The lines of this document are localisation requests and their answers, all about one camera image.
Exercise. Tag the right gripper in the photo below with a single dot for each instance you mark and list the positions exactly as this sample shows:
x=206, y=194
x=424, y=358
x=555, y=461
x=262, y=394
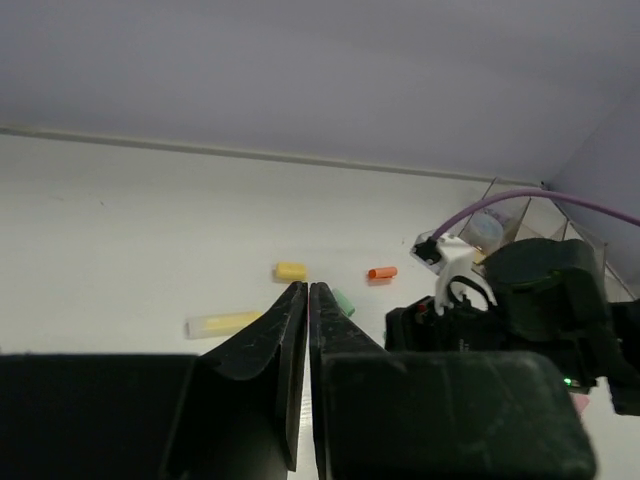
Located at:
x=460, y=328

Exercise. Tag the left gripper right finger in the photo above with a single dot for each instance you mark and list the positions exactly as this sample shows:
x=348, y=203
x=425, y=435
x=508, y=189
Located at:
x=486, y=415

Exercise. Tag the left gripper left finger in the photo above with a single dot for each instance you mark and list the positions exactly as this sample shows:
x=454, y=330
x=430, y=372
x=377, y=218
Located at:
x=231, y=413

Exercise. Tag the paperclip jar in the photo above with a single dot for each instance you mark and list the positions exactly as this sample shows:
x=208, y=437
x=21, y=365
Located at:
x=483, y=231

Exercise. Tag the green marker cap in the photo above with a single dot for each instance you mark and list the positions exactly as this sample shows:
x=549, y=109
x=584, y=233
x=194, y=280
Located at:
x=345, y=305

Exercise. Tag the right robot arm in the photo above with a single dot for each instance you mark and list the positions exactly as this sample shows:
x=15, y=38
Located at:
x=538, y=295

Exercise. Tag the yellow highlighter body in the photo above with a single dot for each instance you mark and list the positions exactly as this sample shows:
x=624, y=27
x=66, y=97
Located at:
x=219, y=325

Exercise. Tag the small orange marker cap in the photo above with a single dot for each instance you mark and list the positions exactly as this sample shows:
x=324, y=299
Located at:
x=382, y=273

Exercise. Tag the clear compartment organizer tray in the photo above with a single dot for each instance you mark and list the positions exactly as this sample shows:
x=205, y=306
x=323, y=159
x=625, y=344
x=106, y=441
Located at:
x=533, y=217

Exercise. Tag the pink highlighter pen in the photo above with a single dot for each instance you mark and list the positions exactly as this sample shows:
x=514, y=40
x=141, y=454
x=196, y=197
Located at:
x=581, y=401

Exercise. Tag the yellow marker cap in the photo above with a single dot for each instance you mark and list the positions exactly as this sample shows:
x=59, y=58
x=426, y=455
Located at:
x=290, y=272

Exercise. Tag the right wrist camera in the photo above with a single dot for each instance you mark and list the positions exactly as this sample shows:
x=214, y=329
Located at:
x=454, y=263

